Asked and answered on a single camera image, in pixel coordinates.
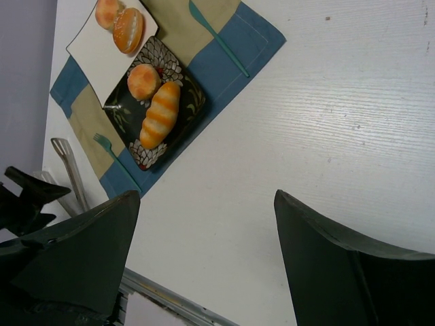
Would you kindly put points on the round bread roll back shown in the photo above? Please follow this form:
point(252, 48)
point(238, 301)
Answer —
point(106, 12)

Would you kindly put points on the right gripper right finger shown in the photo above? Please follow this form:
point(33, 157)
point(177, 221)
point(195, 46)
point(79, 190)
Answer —
point(338, 276)

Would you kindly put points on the blue and beige placemat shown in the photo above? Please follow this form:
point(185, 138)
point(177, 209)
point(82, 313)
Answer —
point(252, 39)

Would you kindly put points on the striped long bread roll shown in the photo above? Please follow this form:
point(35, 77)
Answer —
point(161, 116)

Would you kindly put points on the teal plastic fork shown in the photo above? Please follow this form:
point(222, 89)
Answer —
point(105, 143)

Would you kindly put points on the sesame split bread bun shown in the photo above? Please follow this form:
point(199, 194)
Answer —
point(128, 30)

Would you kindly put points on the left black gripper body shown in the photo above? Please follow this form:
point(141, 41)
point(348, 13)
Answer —
point(22, 214)

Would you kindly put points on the white rectangular plate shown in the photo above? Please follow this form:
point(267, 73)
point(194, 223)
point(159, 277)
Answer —
point(95, 52)

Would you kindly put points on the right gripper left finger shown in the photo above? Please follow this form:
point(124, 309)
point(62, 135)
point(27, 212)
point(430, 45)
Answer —
point(69, 273)

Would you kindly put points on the aluminium table rail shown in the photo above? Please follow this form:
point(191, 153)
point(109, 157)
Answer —
point(187, 310)

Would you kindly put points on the metal serving tongs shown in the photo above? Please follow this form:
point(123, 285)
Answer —
point(65, 152)

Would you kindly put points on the round orange bread roll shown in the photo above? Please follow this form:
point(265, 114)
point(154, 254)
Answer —
point(143, 82)

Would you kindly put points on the teal plastic knife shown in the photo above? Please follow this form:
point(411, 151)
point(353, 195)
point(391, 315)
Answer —
point(198, 16)

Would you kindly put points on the black floral square plate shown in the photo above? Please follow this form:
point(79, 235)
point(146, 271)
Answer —
point(127, 113)

